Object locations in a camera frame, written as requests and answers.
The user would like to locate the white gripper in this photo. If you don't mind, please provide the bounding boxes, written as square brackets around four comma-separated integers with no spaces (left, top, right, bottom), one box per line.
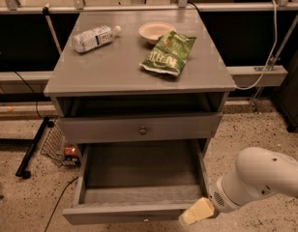
[179,177,240,225]

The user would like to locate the grey drawer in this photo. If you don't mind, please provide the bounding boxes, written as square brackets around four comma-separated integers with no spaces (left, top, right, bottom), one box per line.
[58,112,222,144]
[63,139,209,225]

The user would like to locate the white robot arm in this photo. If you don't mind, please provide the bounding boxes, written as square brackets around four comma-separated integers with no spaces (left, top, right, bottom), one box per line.
[179,147,298,225]

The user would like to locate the grey top drawer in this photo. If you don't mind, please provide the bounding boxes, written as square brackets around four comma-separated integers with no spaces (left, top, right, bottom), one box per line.
[58,112,222,144]

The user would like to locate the grey wooden drawer cabinet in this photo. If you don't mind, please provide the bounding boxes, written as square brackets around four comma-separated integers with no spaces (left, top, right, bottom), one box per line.
[44,9,237,160]

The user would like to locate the dark cabinet at right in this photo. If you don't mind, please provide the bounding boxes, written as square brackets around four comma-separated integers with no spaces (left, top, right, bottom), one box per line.
[275,49,298,132]

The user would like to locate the red can in basket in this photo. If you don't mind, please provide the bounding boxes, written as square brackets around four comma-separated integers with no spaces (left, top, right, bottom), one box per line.
[63,146,77,159]

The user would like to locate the green chip bag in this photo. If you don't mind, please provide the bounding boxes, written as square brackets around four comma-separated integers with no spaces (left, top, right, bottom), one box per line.
[139,31,196,76]

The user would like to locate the white ceramic bowl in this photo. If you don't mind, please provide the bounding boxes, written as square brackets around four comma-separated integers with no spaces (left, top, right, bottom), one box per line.
[138,22,176,44]

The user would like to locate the black metal bar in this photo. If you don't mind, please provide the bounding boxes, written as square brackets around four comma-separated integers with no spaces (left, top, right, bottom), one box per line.
[15,117,50,179]

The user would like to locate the clear plastic water bottle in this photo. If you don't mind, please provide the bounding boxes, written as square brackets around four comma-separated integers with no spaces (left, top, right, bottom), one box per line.
[72,25,121,53]

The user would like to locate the wooden stick with black tip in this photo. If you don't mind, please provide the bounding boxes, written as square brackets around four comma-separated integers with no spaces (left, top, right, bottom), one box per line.
[42,3,62,55]

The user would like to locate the black floor cable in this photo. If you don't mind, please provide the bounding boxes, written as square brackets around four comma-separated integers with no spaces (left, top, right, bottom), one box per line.
[43,175,79,232]

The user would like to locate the metal railing frame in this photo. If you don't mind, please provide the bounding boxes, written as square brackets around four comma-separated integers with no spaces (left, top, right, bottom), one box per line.
[0,0,288,102]

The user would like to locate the wire mesh basket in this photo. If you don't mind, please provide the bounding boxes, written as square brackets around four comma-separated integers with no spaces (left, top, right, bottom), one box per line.
[41,122,80,167]

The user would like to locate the white cable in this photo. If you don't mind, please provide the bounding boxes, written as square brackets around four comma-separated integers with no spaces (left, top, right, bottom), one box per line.
[234,0,279,91]

